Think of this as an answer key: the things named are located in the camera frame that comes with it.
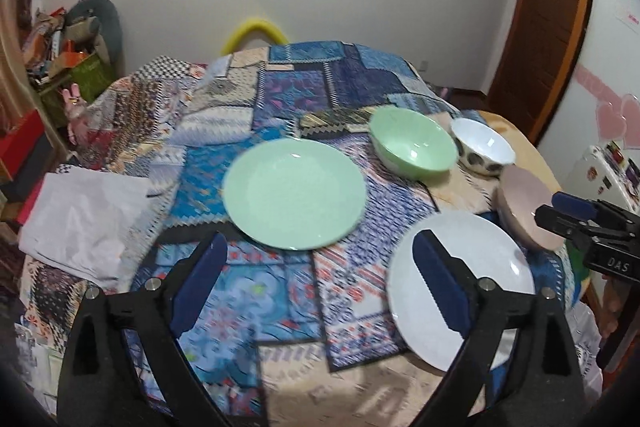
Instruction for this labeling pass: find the wooden wardrobe with hearts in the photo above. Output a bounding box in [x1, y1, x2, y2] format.
[538, 0, 639, 181]

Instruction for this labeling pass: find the person's right hand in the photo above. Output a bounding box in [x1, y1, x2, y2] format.
[599, 277, 630, 339]

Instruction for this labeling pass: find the mint green bowl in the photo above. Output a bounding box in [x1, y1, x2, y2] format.
[369, 106, 459, 180]

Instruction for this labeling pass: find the grey neck pillow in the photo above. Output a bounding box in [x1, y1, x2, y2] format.
[63, 0, 122, 67]

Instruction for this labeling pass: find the white paper sheet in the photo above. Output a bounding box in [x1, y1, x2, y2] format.
[18, 166, 172, 291]

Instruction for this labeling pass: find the patchwork patterned cloth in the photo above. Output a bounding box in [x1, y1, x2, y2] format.
[18, 41, 580, 426]

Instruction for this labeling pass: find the yellow foam tube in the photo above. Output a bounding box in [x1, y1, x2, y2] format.
[220, 17, 290, 55]

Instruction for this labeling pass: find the white plate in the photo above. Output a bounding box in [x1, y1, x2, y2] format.
[386, 210, 535, 372]

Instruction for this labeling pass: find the pink bowl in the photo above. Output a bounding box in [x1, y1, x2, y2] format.
[496, 165, 564, 251]

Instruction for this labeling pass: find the white suitcase with stickers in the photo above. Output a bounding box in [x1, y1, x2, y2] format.
[562, 142, 639, 215]

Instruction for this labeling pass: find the white patterned bowl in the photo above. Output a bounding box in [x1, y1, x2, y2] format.
[450, 118, 516, 176]

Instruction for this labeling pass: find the striped brown curtain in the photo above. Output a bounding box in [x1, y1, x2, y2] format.
[0, 0, 36, 135]

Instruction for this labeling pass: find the brown wooden door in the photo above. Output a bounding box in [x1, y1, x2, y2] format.
[488, 0, 592, 144]

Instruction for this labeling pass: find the mint green plate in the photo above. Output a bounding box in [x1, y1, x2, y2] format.
[222, 139, 367, 251]

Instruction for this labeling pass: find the green gift bag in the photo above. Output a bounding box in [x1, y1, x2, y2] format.
[37, 54, 116, 128]

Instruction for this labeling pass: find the pink toy rabbit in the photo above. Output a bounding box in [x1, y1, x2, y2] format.
[62, 83, 87, 121]

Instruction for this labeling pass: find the red box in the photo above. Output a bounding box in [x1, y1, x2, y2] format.
[0, 109, 44, 183]

